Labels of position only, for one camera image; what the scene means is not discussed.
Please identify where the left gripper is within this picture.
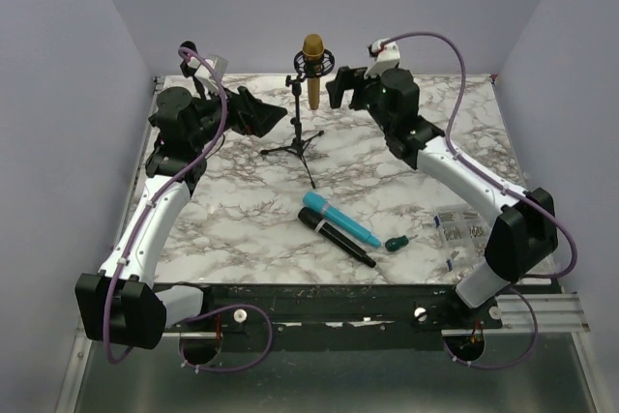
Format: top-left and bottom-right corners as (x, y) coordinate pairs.
(190, 79), (287, 149)

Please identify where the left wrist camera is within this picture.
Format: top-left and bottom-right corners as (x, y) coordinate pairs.
(195, 55), (228, 94)

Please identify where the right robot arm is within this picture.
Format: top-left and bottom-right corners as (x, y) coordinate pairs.
(326, 67), (558, 328)

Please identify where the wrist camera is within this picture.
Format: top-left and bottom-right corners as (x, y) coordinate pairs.
(195, 55), (228, 94)
(364, 39), (401, 79)

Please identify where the black microphone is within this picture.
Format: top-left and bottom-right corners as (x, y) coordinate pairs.
(297, 207), (376, 268)

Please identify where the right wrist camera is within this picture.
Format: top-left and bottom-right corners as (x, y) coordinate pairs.
(364, 39), (401, 79)

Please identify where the black tripod mic stand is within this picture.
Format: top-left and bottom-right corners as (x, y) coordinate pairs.
(259, 49), (335, 189)

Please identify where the green handled screwdriver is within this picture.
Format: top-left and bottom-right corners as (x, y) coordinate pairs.
(384, 235), (417, 253)

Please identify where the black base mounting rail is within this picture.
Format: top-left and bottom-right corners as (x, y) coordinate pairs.
(166, 283), (502, 353)

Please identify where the gold microphone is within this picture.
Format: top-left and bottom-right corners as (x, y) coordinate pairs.
(302, 34), (325, 111)

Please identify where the clear plastic screw box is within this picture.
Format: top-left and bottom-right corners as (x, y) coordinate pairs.
(433, 205), (490, 273)

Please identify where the blue microphone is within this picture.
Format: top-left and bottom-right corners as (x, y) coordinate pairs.
(302, 192), (381, 248)

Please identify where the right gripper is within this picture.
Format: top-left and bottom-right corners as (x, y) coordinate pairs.
(325, 68), (394, 134)

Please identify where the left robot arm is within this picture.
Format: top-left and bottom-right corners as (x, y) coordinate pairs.
(74, 86), (287, 349)

